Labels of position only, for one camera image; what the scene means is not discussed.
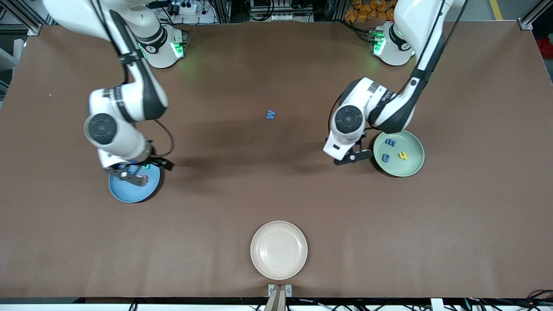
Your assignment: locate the blue plate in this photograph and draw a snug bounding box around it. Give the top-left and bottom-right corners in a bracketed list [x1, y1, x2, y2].
[108, 162, 163, 203]

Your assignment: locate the green plate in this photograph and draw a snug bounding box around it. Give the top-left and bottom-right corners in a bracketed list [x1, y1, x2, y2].
[373, 130, 425, 178]

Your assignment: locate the beige plate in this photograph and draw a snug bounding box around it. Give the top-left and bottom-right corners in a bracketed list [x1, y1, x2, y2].
[251, 221, 308, 280]

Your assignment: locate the brown table mat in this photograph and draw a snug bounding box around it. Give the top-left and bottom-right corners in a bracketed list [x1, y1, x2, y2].
[0, 19, 553, 298]

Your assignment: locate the equipment rack shelf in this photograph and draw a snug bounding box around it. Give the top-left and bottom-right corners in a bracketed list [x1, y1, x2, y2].
[250, 0, 314, 22]

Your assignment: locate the white power strip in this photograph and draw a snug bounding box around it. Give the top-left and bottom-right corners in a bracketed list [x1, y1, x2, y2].
[170, 1, 198, 15]

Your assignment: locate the red shoe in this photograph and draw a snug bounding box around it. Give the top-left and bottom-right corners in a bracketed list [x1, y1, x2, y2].
[536, 37, 553, 59]

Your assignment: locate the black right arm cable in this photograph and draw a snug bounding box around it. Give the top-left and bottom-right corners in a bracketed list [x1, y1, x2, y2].
[89, 0, 175, 157]

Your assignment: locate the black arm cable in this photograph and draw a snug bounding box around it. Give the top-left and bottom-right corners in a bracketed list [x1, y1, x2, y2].
[328, 0, 469, 139]
[89, 0, 175, 157]

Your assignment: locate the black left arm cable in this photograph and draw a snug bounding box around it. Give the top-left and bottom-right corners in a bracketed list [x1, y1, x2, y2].
[328, 0, 469, 139]

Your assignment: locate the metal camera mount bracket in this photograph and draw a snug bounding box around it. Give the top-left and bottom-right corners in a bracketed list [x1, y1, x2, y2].
[268, 284, 292, 311]

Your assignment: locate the aluminium frame profile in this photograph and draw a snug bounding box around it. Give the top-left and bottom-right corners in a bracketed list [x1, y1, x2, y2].
[8, 0, 44, 36]
[518, 0, 553, 31]

